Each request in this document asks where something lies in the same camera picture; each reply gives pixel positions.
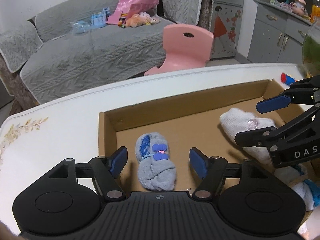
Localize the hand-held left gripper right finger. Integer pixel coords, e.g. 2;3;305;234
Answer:
189;147;270;202

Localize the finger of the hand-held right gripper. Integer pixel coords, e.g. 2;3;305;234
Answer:
256;74;320;113
235;105;320;153

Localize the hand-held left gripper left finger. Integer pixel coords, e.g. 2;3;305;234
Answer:
47;146;128;202

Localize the white sock bundle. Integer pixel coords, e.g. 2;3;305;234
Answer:
219;108;278;165

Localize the grey sock bundle blue bow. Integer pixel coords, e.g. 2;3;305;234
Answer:
135;131;178;192

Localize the cardboard box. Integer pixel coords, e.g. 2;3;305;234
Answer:
98;79;320;220

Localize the white desktop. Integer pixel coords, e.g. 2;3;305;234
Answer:
0;62;320;240

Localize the red and blue toy brick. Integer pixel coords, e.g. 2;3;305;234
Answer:
280;72;297;84

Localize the blue and white sock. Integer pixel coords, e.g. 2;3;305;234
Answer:
292;179;316;211

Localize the glass fish bowl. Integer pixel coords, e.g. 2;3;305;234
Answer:
301;20;320;78

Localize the grey cabinet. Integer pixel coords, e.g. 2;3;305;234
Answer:
247;0;320;64

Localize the fridge with stickers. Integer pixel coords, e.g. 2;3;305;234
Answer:
211;0;246;61

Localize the toy mushroom house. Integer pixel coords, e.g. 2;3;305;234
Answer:
291;0;309;17

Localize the pink plastic chair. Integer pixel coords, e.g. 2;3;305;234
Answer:
144;24;214;77

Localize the orange drink bottle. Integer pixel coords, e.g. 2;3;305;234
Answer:
310;0;320;23

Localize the grey covered sofa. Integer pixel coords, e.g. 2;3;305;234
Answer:
0;0;216;107

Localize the orange plush toy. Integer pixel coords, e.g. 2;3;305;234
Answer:
125;14;146;28

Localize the blue toy castle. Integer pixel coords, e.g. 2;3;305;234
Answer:
90;8;111;29

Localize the pink plush toy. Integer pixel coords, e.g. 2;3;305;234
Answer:
140;11;161;26

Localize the pink plastic bag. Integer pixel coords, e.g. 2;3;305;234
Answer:
106;0;159;26

